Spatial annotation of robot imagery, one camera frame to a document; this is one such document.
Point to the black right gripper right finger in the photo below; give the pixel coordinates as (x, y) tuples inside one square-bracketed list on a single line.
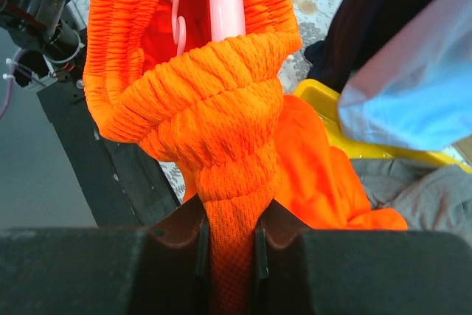
[(299, 270)]

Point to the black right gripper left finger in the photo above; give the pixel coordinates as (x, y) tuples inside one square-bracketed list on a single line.
[(161, 269)]

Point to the orange shorts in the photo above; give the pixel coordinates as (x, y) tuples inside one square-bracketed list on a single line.
[(154, 77)]

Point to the pink wavy hanger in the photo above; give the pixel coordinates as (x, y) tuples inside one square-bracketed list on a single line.
[(227, 20)]

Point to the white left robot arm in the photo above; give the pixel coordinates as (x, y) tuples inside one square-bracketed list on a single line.
[(52, 42)]

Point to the grey shorts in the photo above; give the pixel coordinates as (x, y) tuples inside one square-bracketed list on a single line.
[(429, 197)]

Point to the light blue shorts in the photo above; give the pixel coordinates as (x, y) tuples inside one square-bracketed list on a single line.
[(416, 91)]

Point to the navy blue shorts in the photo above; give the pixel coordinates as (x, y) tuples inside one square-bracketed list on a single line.
[(359, 29)]

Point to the yellow plastic tray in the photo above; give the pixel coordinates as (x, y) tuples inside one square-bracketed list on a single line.
[(324, 101)]

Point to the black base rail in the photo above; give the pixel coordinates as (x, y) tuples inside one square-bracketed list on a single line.
[(122, 185)]

